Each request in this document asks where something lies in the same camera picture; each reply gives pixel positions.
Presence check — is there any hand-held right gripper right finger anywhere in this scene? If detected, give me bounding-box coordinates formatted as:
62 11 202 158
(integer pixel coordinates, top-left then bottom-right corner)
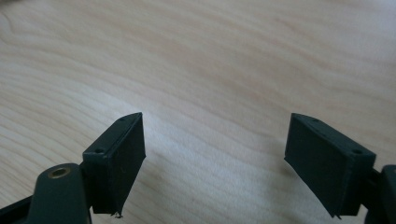
283 112 377 218

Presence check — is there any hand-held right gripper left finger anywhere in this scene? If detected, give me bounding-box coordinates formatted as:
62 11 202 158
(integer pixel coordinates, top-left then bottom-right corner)
81 112 147 217

